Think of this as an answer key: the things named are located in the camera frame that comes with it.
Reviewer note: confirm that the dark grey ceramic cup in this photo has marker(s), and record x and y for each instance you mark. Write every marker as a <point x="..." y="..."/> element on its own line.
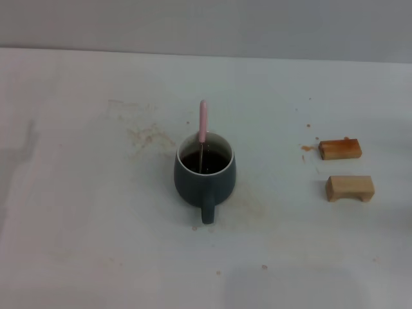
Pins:
<point x="193" y="190"/>

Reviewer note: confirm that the coffee stained wooden block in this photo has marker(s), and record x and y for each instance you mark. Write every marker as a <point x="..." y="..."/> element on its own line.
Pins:
<point x="338" y="149"/>

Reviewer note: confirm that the light wooden block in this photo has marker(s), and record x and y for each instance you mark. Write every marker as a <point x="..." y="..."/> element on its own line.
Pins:
<point x="347" y="186"/>

